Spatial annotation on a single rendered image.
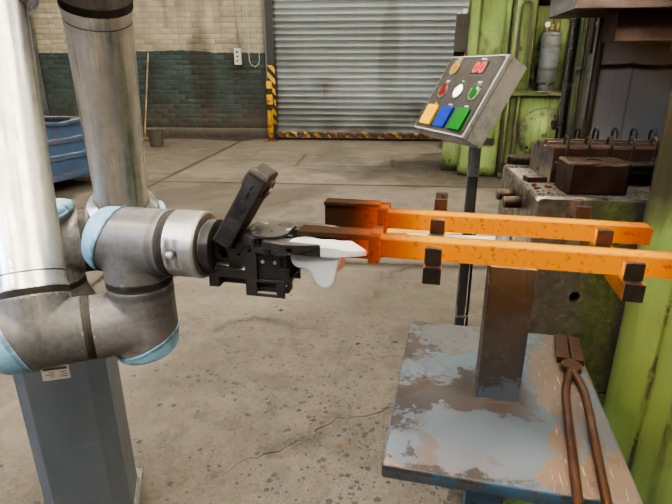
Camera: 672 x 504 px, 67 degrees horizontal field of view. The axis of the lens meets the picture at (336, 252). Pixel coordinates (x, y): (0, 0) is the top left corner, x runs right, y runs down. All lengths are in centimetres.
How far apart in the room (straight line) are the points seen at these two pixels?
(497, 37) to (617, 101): 467
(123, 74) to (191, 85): 877
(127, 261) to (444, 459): 48
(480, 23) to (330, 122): 388
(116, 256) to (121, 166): 43
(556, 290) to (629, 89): 61
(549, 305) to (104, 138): 97
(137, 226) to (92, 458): 88
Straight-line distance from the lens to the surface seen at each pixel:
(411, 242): 60
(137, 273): 72
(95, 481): 152
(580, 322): 122
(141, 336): 75
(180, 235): 66
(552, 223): 73
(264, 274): 64
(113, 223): 72
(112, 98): 103
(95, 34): 98
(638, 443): 120
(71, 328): 75
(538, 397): 84
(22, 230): 78
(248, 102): 949
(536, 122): 608
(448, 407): 79
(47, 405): 139
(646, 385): 114
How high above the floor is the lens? 115
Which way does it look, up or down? 20 degrees down
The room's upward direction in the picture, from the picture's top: straight up
